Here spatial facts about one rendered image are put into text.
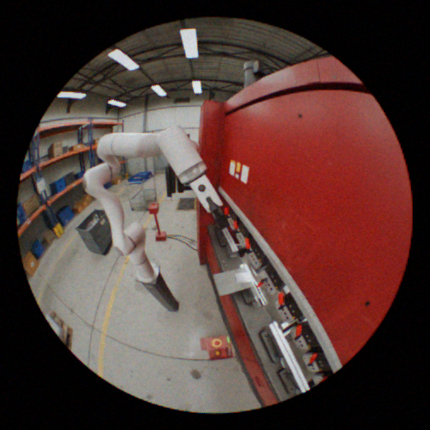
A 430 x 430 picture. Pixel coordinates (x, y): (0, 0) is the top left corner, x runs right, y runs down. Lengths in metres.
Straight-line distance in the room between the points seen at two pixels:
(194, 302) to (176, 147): 1.84
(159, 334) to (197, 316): 0.60
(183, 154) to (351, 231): 0.51
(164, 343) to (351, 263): 1.90
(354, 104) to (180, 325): 2.20
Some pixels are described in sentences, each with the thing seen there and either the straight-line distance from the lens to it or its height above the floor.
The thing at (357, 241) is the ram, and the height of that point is 1.72.
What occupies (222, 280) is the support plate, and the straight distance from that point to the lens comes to 0.94.
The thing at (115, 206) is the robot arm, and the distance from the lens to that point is 0.66.
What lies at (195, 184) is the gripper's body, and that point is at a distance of 0.32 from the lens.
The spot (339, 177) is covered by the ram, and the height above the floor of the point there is 1.84.
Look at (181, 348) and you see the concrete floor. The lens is 1.86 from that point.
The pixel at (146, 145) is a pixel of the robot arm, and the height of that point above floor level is 1.84.
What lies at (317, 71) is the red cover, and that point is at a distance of 0.60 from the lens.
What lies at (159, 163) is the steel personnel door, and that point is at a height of 0.70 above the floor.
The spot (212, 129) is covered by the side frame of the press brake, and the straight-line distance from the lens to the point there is 1.25.
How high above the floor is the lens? 1.83
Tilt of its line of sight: 33 degrees down
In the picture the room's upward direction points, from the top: 5 degrees clockwise
